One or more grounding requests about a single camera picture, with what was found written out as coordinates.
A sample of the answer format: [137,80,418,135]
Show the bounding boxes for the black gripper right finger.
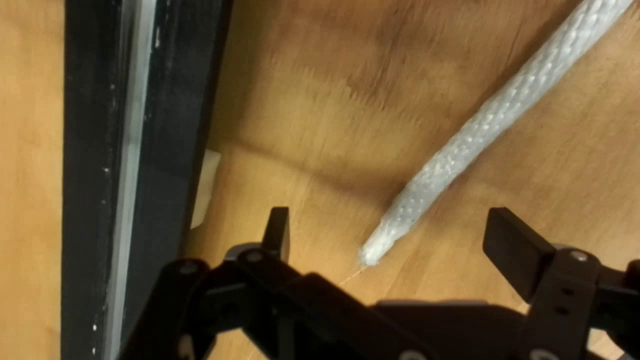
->
[483,207,640,360]

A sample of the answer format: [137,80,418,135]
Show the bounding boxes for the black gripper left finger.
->
[118,207,376,360]

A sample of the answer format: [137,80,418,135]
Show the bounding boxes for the white braided rope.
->
[358,0,637,268]

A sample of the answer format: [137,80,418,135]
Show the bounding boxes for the long black platform rail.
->
[61,0,236,360]

